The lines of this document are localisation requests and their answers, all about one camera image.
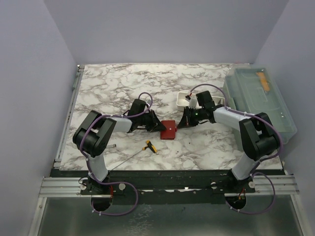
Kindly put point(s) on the orange tool in box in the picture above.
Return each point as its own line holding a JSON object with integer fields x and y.
{"x": 263, "y": 81}

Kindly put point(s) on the yellow black T-handle hex key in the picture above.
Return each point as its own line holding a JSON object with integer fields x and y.
{"x": 148, "y": 145}

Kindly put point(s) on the red card holder wallet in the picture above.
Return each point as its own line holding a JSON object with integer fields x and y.
{"x": 170, "y": 132}

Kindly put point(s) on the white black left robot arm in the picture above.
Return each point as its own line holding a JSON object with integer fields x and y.
{"x": 94, "y": 133}

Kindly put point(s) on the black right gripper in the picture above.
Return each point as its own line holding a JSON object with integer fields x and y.
{"x": 186, "y": 121}

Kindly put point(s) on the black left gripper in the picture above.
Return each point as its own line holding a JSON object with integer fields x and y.
{"x": 156, "y": 125}

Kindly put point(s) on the clear plastic storage box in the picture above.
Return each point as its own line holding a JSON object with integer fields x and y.
{"x": 244, "y": 93}

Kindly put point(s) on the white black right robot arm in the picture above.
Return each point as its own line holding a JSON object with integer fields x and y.
{"x": 259, "y": 138}

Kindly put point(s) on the white rectangular plastic tray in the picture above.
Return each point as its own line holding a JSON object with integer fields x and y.
{"x": 181, "y": 101}

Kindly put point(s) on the black aluminium mounting rail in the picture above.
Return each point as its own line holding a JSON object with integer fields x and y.
{"x": 166, "y": 187}

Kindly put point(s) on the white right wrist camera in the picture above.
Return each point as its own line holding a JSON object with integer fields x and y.
{"x": 192, "y": 100}

